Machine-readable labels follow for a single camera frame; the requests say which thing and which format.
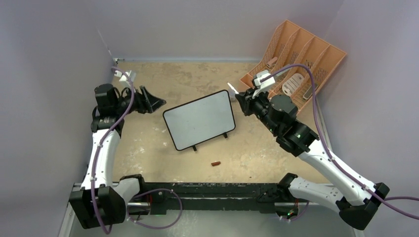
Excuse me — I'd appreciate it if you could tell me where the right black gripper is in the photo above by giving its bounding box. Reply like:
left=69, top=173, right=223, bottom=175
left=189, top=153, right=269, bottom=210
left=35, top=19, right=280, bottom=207
left=236, top=86, right=280, bottom=135

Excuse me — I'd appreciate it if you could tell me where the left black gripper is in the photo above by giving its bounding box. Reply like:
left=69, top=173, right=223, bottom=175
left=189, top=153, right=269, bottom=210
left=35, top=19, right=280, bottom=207
left=114, top=85, right=165, bottom=117

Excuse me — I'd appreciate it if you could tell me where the white whiteboard marker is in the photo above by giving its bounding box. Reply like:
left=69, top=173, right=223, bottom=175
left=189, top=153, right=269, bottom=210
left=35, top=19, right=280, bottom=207
left=227, top=82, right=239, bottom=96

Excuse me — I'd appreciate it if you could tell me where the black-framed whiteboard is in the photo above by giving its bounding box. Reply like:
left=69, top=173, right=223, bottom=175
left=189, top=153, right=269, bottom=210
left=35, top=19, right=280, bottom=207
left=163, top=89, right=236, bottom=151

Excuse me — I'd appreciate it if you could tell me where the brown marker cap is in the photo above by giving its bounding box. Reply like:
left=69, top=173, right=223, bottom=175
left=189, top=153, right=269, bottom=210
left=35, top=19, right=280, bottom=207
left=211, top=161, right=221, bottom=166

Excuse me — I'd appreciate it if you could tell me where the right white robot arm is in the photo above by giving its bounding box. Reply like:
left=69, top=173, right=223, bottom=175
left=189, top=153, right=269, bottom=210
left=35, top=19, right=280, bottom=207
left=235, top=88, right=389, bottom=230

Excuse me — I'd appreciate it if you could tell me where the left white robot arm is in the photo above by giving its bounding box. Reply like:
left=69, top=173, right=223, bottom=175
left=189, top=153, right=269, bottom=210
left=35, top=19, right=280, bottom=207
left=69, top=83, right=166, bottom=229

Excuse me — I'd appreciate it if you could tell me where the grey whiteboard eraser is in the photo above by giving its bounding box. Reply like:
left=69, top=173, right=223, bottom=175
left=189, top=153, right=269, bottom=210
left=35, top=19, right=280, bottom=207
left=302, top=85, right=313, bottom=101

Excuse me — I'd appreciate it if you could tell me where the clear jar of clips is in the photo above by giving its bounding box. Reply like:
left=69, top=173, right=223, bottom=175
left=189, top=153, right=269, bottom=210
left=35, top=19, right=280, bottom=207
left=229, top=94, right=237, bottom=103

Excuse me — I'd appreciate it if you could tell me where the pink stapler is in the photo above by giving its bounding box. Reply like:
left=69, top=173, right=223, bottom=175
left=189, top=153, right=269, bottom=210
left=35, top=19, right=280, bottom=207
left=266, top=57, right=278, bottom=69

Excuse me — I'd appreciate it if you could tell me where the peach plastic desk organizer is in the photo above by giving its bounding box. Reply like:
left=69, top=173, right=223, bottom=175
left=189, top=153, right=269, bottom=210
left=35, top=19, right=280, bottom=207
left=238, top=20, right=346, bottom=110

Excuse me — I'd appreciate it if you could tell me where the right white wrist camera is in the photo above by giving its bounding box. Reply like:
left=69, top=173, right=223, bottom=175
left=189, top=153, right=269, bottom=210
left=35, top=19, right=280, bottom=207
left=252, top=70, right=275, bottom=99

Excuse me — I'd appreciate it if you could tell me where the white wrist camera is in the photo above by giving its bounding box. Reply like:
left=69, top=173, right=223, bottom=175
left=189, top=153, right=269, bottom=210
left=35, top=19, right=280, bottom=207
left=114, top=70, right=136, bottom=88
left=252, top=70, right=275, bottom=99

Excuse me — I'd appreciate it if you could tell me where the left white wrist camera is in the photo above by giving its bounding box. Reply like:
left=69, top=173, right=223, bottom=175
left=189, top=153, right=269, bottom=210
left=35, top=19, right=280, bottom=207
left=114, top=70, right=136, bottom=88

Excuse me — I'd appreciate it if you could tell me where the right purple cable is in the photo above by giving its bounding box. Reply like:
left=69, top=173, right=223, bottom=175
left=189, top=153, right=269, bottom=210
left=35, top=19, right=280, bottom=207
left=260, top=64, right=419, bottom=223

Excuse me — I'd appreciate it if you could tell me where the black aluminium base frame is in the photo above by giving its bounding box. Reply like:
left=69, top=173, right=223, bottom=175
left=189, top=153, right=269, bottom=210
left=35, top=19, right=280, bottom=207
left=67, top=181, right=357, bottom=217

